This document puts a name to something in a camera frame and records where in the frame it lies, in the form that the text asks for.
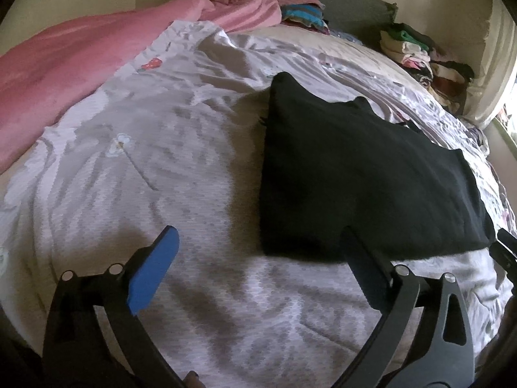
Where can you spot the stack of striped folded clothes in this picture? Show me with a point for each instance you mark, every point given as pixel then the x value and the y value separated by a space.
pixel 303 16

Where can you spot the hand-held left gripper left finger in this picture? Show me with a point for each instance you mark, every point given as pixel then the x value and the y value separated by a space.
pixel 153 268

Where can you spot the blue patterned cloth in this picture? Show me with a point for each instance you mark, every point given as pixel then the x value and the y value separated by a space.
pixel 347 36

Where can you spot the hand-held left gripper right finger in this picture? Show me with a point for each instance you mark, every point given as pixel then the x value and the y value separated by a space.
pixel 365 268

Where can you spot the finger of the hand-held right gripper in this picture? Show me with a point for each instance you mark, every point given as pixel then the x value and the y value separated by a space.
pixel 505 252

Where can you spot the white printed bedsheet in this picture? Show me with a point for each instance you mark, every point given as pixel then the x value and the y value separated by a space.
pixel 161 129

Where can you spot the pink fleece blanket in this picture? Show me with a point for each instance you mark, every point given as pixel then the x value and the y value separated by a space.
pixel 60 76

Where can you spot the pile of mixed clothes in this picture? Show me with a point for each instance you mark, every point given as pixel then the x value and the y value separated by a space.
pixel 412 48

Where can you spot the black pants with orange patches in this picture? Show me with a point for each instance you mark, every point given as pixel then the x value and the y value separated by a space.
pixel 343 169

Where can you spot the beige mattress cover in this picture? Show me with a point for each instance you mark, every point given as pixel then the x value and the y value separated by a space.
pixel 323 44

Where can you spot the white curtain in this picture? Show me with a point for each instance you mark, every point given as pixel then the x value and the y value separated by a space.
pixel 496 68

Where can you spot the grey headboard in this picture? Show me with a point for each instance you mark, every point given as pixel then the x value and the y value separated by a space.
pixel 347 2

